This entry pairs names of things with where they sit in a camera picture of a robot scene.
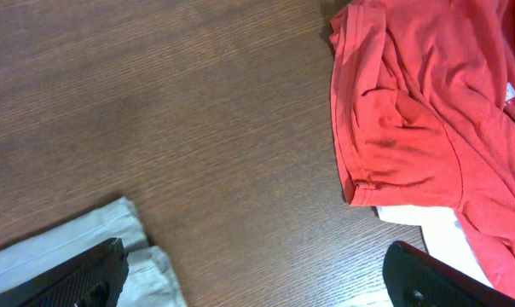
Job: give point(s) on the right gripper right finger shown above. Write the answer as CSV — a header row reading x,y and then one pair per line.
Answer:
x,y
415,279

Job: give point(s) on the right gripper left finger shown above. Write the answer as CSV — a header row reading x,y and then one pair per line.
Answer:
x,y
94,278

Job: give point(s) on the white garment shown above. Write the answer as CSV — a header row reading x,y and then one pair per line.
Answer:
x,y
443,235

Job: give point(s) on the khaki beige trousers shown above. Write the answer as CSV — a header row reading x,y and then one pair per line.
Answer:
x,y
151,279

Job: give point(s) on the red t-shirt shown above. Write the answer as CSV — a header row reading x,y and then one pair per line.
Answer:
x,y
423,114

